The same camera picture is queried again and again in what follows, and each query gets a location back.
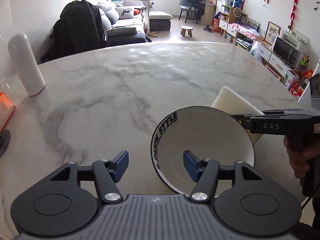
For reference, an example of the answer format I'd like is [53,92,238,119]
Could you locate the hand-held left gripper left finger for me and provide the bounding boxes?
[49,150,130,203]

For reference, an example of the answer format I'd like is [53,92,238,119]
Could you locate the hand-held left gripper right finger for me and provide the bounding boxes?
[183,150,264,203]

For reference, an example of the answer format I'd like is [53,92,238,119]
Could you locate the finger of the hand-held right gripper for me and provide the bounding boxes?
[229,114,252,131]

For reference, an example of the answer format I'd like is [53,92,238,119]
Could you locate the white sponge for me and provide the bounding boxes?
[211,86,265,147]

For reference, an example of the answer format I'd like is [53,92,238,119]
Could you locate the yellow duck bowl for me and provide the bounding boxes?
[150,106,256,195]

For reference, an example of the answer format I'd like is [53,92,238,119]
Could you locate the person's right hand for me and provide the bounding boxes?
[284,133,320,179]

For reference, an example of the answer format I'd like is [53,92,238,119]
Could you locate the red gift bag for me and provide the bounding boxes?
[290,84,305,102]

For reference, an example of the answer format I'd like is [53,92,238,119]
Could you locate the white refrigerator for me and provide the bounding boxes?
[297,62,320,110]

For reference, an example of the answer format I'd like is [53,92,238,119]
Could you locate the white green carton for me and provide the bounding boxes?
[283,69,300,91]

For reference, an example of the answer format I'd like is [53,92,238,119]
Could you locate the white low cabinet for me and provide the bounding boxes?
[226,24,302,80]

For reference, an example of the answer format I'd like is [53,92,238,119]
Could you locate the clear plastic bag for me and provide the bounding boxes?
[249,40,265,64]

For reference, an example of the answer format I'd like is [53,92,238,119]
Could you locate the black microwave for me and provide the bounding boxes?
[272,37,302,68]

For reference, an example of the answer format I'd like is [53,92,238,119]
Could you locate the white printer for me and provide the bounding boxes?
[279,29,310,47]

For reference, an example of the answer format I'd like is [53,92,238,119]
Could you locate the pink floral cloth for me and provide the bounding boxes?
[229,22,266,40]

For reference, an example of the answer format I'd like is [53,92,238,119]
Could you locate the wooden shelf cabinet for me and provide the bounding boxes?
[219,4,248,37]

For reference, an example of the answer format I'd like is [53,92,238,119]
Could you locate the red gift box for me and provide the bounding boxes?
[212,17,222,33]

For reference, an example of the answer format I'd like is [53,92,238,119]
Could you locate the small wooden stool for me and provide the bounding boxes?
[180,26,195,37]

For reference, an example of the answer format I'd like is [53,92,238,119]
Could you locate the wooden desk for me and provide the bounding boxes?
[200,0,217,25]

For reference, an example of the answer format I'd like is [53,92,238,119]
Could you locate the orange tissue box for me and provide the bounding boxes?
[0,92,16,132]

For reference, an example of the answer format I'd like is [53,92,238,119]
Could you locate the grey sofa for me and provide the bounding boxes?
[96,2,152,43]

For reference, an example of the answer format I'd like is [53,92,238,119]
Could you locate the checked ottoman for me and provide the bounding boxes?
[149,11,173,32]

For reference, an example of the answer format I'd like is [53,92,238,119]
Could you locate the grey armchair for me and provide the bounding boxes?
[179,0,200,24]

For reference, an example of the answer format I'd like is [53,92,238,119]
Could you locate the white thermos bottle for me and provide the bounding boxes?
[7,33,47,97]

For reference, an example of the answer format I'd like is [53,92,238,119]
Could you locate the wooden coat rack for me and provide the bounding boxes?
[135,0,158,38]

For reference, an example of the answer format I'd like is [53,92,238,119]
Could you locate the black jacket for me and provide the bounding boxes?
[41,0,110,63]

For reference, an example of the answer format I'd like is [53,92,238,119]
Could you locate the deer print cushion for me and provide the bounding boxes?
[116,7,134,19]

